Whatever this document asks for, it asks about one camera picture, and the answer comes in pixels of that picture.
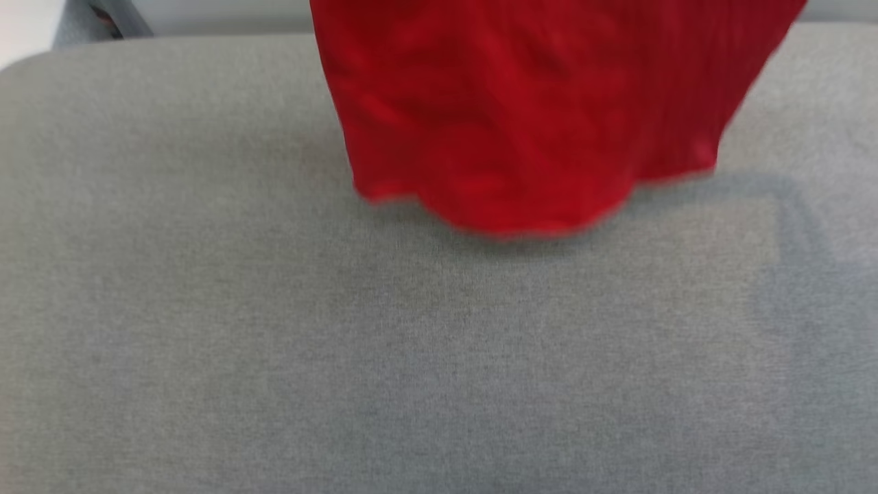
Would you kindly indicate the red and white shirt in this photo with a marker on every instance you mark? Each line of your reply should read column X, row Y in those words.
column 535, row 110

